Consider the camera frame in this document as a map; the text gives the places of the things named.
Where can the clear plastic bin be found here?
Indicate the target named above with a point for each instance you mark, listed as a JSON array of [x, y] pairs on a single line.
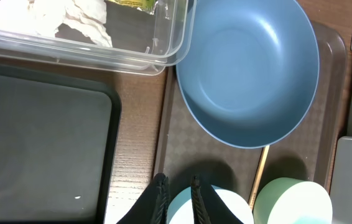
[[143, 44]]

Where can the dark blue bowl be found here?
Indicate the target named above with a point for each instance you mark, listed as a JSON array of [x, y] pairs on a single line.
[[252, 70]]

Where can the brown serving tray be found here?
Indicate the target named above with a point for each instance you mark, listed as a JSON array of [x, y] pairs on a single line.
[[185, 149]]

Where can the wooden chopstick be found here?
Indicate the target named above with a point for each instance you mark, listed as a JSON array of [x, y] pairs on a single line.
[[257, 179]]

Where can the white tissue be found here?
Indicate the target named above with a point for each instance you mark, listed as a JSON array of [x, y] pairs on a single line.
[[44, 17]]

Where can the yellow green snack wrapper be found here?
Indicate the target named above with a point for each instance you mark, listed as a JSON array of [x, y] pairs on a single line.
[[147, 6]]

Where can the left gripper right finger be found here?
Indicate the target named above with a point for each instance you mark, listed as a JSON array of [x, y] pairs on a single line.
[[207, 206]]

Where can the mint green small bowl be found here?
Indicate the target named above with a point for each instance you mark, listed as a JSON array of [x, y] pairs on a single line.
[[287, 200]]

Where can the black plastic tray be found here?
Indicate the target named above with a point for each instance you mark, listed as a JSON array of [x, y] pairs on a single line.
[[57, 141]]

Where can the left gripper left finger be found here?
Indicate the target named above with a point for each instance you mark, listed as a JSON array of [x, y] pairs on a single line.
[[152, 206]]

